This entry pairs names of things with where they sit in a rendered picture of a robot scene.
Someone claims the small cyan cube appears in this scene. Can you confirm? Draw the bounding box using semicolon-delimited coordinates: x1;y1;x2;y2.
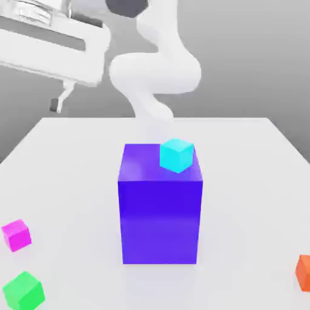
159;137;195;174

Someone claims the large purple box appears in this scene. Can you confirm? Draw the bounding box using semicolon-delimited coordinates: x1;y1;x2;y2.
117;143;203;265

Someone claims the small green cube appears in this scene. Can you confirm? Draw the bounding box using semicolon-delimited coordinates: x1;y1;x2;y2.
1;270;46;310

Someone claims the small orange cube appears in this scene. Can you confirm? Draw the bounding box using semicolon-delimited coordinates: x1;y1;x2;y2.
294;254;310;293

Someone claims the small magenta cube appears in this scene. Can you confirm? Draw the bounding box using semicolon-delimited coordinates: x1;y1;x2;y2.
1;218;33;253

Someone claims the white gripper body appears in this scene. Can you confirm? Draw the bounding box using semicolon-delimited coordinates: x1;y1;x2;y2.
0;14;112;88

